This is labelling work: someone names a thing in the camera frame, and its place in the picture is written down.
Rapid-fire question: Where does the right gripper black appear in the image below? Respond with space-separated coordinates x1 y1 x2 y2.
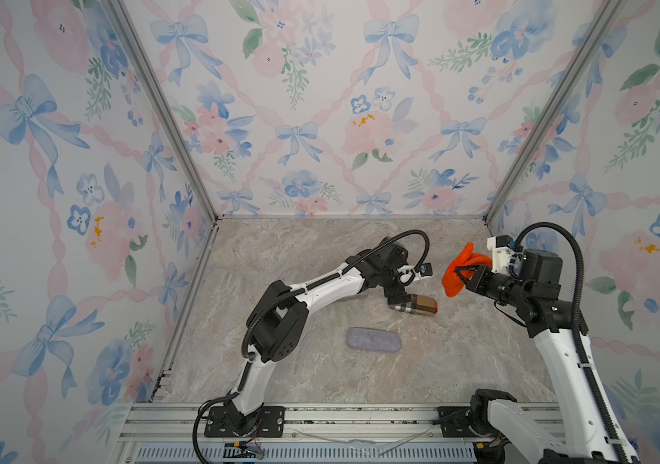
456 263 529 309

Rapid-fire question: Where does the orange microfiber cloth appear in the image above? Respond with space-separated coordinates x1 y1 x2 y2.
442 242 492 298

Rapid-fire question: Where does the brown plaid eyeglass case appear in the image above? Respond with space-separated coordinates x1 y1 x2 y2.
388 294 438 317

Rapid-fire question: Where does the purple fabric eyeglass case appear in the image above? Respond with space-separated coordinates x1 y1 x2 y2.
347 327 403 353

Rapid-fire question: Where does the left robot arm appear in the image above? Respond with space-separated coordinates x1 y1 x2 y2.
213 232 423 436

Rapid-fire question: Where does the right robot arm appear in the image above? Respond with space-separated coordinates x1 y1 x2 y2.
442 244 639 463

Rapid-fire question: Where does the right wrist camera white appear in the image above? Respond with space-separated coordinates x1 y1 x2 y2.
486 235 522 278

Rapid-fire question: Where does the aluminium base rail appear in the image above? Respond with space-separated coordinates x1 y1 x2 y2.
114 401 604 464

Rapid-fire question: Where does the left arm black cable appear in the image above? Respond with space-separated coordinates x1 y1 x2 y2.
192 228 431 464

